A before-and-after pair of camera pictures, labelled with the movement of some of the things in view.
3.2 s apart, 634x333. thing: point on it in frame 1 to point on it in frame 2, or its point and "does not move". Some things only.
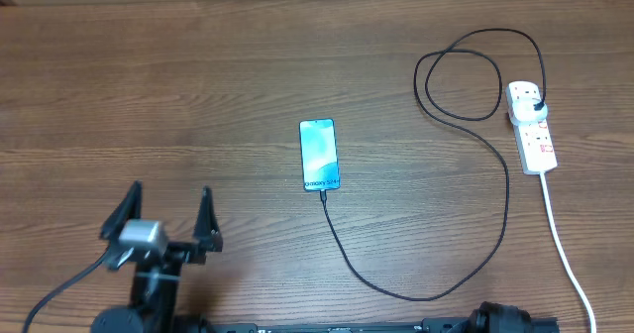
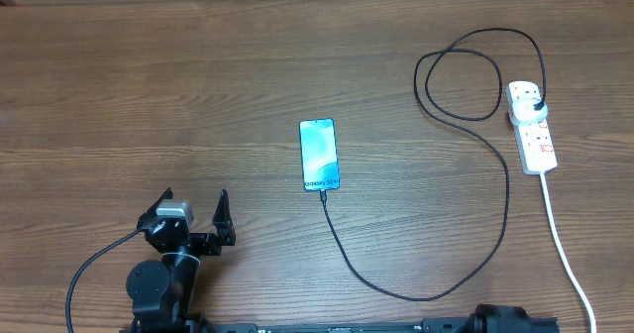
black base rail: [440, 325] does not move
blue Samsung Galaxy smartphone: [319, 155] does not move
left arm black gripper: [206, 233] to [209, 244]
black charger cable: [435, 113] does not move
